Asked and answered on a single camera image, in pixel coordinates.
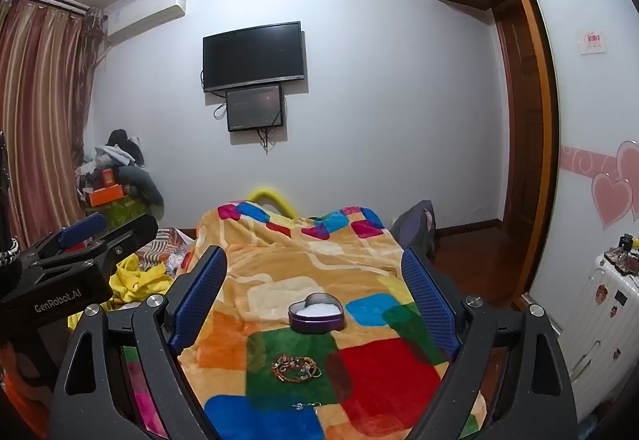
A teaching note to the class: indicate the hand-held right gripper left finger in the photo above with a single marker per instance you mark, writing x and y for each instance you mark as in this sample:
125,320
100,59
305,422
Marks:
199,292

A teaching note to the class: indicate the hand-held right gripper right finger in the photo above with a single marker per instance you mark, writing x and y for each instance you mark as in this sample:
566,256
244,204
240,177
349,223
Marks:
429,300

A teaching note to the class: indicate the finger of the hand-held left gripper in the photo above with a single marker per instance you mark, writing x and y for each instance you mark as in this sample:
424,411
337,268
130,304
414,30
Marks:
82,227
130,235

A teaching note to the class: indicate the purple heart-shaped tin box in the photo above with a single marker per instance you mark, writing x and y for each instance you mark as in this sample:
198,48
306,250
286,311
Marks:
314,317

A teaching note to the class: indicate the silver earrings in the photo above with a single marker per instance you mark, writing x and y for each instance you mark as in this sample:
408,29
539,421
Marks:
309,406

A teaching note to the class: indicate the green carton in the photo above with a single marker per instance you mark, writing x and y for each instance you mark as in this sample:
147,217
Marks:
122,212

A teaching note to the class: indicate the striped patterned cloth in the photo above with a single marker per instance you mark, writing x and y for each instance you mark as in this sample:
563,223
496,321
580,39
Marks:
167,245

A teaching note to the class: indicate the orange box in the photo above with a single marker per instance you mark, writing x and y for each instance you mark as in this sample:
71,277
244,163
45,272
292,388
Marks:
106,195

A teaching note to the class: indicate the yellow cloth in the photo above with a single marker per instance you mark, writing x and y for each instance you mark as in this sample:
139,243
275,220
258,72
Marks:
137,277

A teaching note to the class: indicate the grey purple backpack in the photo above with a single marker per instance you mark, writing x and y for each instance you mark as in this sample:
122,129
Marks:
417,227

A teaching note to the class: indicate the pile of clothes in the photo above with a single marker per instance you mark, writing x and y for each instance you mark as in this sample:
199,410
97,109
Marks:
125,155

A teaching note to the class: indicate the colourful patchwork fleece blanket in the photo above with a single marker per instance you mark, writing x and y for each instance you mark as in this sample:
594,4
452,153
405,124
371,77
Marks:
309,250

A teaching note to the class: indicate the yellow curved tube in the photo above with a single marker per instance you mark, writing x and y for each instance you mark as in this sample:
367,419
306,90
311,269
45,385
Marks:
269,194

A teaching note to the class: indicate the orange red cloth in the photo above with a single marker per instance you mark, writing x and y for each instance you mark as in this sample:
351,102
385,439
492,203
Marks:
30,415

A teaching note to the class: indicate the red striped curtain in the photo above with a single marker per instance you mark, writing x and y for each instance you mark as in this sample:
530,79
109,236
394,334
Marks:
42,110

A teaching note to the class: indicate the white suitcase with stickers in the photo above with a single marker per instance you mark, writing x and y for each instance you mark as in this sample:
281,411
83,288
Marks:
606,315

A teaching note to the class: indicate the small clutter on suitcase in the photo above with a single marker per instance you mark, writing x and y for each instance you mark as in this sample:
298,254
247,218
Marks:
621,257

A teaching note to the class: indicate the wooden door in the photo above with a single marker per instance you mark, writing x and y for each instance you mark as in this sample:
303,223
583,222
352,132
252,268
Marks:
521,120

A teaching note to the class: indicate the white wardrobe door pink hearts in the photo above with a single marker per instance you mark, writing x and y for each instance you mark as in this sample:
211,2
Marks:
594,130

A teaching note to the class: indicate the white paper note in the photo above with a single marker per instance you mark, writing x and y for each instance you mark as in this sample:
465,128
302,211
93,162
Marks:
595,41

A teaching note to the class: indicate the small black wall monitor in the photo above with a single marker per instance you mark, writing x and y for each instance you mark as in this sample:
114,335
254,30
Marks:
254,109

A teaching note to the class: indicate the black wall television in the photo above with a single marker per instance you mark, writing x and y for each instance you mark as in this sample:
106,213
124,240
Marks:
253,55

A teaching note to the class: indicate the white wall air conditioner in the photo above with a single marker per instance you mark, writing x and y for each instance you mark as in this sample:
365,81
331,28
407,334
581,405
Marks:
147,13

